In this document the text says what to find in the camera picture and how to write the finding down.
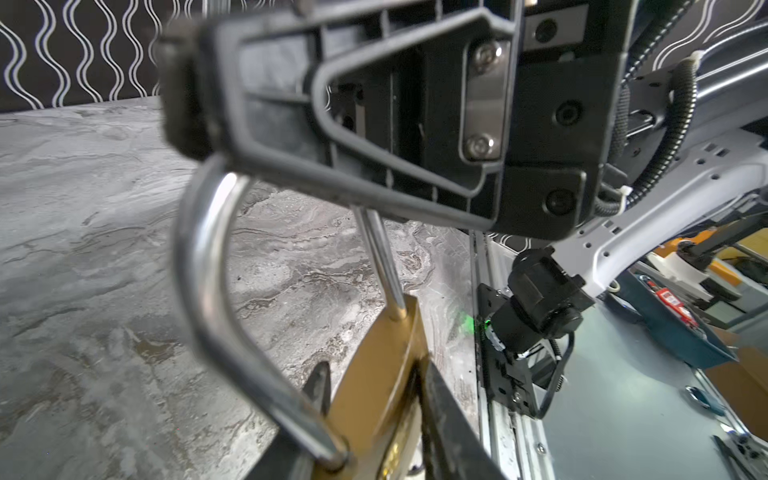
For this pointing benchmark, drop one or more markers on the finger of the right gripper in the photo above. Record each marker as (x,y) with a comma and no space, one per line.
(398,106)

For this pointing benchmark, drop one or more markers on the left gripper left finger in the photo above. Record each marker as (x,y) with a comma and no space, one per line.
(284,459)

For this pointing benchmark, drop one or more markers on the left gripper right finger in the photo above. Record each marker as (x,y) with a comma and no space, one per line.
(450,447)

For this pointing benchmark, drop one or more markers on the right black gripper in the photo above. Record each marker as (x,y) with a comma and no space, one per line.
(566,89)

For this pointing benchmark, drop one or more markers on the large brass padlock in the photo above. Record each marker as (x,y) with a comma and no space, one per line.
(372,426)

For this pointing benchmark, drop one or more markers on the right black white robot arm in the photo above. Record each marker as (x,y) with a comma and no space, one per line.
(672,190)

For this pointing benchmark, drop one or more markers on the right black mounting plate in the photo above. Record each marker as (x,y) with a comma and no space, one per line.
(522,369)

